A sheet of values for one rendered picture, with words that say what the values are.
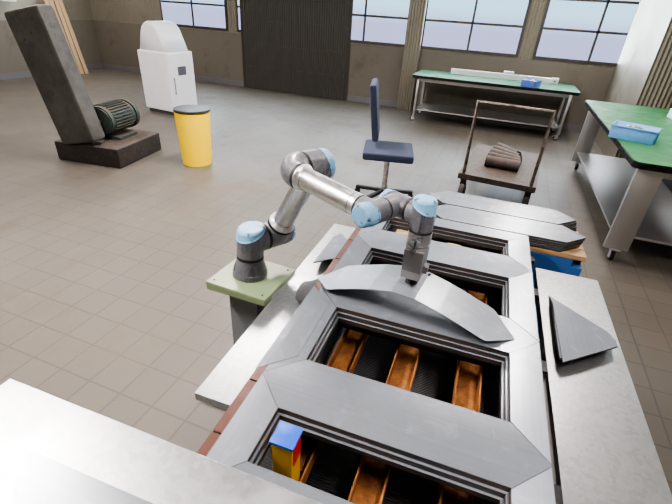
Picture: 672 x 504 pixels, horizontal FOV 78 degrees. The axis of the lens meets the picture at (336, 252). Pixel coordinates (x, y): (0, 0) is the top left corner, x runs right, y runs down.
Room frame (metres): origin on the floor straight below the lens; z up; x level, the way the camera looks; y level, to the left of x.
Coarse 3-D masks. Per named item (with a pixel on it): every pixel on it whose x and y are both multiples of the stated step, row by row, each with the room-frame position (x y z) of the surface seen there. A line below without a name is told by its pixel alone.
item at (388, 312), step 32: (384, 256) 1.53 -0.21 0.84; (320, 320) 1.05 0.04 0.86; (352, 320) 1.10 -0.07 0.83; (384, 320) 1.08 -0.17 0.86; (416, 320) 1.08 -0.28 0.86; (448, 320) 1.10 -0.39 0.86; (512, 320) 1.12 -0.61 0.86; (320, 352) 0.95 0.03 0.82; (480, 352) 0.98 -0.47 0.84; (288, 416) 0.69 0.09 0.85; (256, 448) 0.60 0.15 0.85; (352, 448) 0.63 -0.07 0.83; (384, 448) 0.62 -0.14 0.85; (448, 480) 0.56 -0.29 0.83; (480, 480) 0.55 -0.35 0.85
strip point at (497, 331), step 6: (492, 312) 1.12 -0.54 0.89; (492, 318) 1.09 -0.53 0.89; (498, 318) 1.10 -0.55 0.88; (492, 324) 1.06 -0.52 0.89; (498, 324) 1.07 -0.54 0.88; (504, 324) 1.08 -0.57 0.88; (492, 330) 1.03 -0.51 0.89; (498, 330) 1.04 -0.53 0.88; (504, 330) 1.05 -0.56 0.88; (486, 336) 1.00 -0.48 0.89; (492, 336) 1.00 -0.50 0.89; (498, 336) 1.01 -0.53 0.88; (504, 336) 1.02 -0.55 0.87; (510, 336) 1.03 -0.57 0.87
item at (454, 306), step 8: (456, 288) 1.18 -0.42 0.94; (448, 296) 1.13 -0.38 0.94; (456, 296) 1.14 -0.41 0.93; (464, 296) 1.15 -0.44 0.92; (448, 304) 1.09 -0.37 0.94; (456, 304) 1.10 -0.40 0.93; (464, 304) 1.11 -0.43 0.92; (440, 312) 1.04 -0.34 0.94; (448, 312) 1.05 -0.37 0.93; (456, 312) 1.06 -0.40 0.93; (464, 312) 1.07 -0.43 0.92; (456, 320) 1.02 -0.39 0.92
